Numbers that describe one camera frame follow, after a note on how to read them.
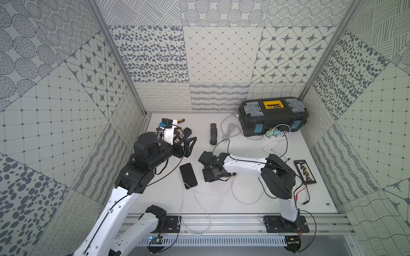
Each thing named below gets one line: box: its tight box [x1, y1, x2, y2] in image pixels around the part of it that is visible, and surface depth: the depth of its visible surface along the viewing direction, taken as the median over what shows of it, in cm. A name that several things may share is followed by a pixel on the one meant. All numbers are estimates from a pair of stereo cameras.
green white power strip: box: [262, 128, 289, 141], surface depth 106 cm
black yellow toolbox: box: [238, 97, 309, 137], surface depth 101 cm
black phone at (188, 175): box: [179, 162, 198, 190], surface depth 92 cm
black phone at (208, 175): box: [202, 168, 216, 182], surface depth 82 cm
